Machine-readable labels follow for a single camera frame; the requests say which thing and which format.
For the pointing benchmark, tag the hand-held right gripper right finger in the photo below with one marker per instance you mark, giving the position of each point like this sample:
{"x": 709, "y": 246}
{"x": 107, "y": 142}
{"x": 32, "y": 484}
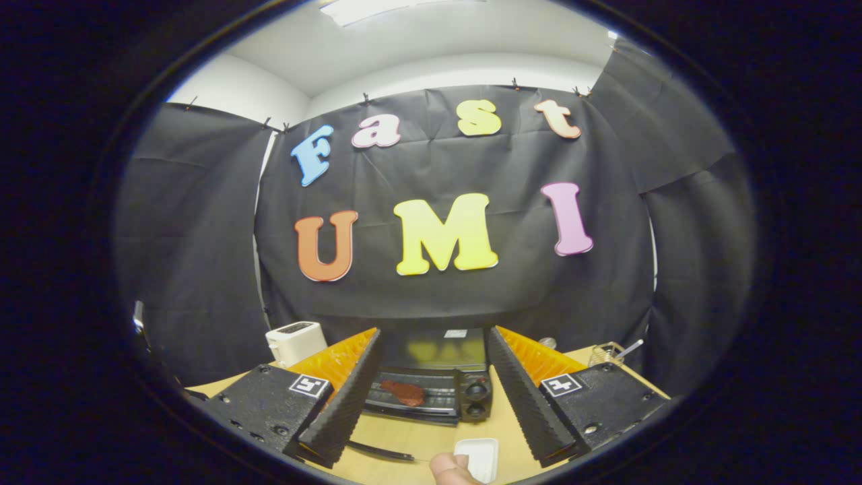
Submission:
{"x": 528, "y": 404}

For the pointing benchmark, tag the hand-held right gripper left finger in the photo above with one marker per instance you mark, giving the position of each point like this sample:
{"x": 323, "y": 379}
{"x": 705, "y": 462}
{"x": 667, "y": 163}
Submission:
{"x": 340, "y": 411}

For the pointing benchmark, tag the red meat slice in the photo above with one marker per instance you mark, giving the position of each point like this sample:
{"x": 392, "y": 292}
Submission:
{"x": 403, "y": 392}

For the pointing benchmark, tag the small white dish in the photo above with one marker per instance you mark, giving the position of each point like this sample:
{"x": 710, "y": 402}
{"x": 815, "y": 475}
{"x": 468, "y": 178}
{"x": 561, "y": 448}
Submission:
{"x": 479, "y": 455}

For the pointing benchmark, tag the black electric oven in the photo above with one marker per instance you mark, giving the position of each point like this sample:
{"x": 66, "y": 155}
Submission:
{"x": 431, "y": 350}

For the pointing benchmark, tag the white toaster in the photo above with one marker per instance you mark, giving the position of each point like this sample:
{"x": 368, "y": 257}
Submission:
{"x": 296, "y": 340}

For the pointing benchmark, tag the clear glass jar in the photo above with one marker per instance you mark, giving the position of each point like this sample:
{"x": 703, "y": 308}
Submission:
{"x": 606, "y": 353}

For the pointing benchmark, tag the black backdrop cloth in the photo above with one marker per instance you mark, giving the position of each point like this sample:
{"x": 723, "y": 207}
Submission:
{"x": 202, "y": 236}

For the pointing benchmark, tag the row of small black clips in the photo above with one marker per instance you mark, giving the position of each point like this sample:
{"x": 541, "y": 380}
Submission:
{"x": 366, "y": 98}

